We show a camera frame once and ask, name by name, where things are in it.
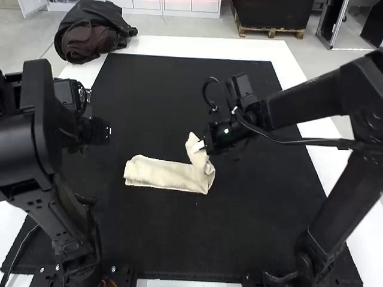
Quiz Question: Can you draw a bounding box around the pale towel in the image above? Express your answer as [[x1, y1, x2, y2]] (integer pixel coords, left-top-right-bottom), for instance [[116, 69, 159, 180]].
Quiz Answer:
[[123, 131, 216, 196]]

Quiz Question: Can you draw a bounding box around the black cable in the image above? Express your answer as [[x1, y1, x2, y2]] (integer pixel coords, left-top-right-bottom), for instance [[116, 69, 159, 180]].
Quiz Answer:
[[235, 110, 360, 151], [202, 77, 226, 114]]

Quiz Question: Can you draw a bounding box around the black mat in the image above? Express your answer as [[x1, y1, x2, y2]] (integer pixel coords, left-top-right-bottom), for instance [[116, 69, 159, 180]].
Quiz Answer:
[[0, 52, 364, 287]]

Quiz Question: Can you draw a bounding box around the black crate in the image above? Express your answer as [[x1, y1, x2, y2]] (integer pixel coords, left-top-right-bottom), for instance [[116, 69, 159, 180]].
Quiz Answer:
[[232, 0, 315, 29]]

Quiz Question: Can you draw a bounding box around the wooden pallet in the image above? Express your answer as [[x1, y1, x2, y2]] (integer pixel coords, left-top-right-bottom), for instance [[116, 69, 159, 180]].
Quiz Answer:
[[231, 4, 306, 40]]

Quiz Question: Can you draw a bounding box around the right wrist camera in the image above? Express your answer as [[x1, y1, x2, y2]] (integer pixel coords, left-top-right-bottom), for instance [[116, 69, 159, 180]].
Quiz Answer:
[[224, 72, 259, 112]]

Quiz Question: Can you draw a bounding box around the dark crumpled jacket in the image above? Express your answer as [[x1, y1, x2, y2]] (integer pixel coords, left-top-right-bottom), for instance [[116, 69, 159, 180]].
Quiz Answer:
[[53, 0, 139, 65]]

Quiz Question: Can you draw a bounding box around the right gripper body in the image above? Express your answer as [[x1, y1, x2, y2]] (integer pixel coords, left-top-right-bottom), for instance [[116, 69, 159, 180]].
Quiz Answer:
[[204, 117, 253, 155]]

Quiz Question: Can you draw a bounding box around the black panel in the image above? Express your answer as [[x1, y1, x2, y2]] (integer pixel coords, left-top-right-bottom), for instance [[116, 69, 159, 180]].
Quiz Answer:
[[360, 4, 383, 49]]

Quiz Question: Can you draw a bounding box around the grey cupboard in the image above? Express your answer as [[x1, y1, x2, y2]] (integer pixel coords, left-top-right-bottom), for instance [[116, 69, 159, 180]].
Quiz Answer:
[[47, 0, 223, 15]]

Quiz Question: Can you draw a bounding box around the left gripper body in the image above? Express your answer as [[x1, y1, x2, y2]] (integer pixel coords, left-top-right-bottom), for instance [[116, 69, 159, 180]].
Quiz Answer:
[[77, 115, 114, 148]]

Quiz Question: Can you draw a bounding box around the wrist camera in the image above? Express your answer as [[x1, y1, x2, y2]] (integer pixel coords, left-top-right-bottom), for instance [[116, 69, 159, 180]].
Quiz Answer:
[[224, 72, 259, 112], [53, 78, 91, 113]]

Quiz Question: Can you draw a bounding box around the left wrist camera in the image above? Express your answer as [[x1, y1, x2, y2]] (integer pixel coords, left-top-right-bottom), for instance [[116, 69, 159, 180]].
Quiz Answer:
[[53, 78, 91, 113]]

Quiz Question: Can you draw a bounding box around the aluminium frame cart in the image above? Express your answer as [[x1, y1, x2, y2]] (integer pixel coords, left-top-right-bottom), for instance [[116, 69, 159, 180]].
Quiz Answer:
[[315, 0, 351, 51]]

